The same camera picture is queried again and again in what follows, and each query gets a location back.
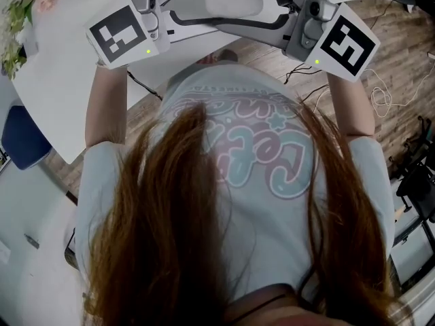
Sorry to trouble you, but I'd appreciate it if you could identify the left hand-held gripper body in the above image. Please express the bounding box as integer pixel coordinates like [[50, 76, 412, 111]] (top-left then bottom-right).
[[84, 0, 171, 70]]

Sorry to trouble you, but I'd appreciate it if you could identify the black floor cable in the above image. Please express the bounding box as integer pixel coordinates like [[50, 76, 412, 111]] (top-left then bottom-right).
[[283, 62, 314, 85], [126, 71, 164, 101]]

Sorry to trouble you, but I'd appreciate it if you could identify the pink and white flower bouquet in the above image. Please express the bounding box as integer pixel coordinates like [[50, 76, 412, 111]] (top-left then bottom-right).
[[0, 0, 75, 81]]

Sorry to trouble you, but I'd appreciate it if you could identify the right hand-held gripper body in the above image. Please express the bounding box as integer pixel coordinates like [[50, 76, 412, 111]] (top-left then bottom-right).
[[283, 0, 381, 83]]

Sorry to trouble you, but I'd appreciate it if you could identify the small grey metal clip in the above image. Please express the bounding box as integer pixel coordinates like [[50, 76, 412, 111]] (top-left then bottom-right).
[[23, 233, 41, 250]]

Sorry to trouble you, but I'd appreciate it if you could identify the person's left forearm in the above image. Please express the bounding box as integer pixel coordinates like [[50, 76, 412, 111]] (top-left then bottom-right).
[[84, 63, 132, 149]]

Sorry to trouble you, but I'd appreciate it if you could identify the white storage box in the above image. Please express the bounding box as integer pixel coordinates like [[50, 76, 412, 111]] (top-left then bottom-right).
[[389, 212, 435, 289]]

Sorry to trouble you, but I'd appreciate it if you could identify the person's light printed t-shirt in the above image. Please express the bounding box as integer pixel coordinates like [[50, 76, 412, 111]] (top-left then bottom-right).
[[74, 61, 397, 306]]

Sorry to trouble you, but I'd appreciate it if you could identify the person's right forearm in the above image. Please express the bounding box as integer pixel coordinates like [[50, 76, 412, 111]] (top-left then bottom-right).
[[325, 72, 377, 137]]

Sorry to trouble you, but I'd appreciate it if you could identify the translucent white cotton swab container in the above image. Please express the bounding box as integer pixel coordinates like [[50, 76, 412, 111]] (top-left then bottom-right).
[[205, 0, 265, 18]]

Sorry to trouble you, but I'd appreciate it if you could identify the black office chair base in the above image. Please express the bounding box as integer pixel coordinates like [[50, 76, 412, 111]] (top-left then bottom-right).
[[389, 115, 435, 224]]

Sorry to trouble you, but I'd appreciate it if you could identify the dark blue stool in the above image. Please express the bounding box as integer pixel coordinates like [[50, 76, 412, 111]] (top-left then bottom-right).
[[1, 105, 52, 171]]

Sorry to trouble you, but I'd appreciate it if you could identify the white coiled cable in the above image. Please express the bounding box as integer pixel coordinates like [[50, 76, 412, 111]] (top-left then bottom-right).
[[360, 67, 435, 118]]

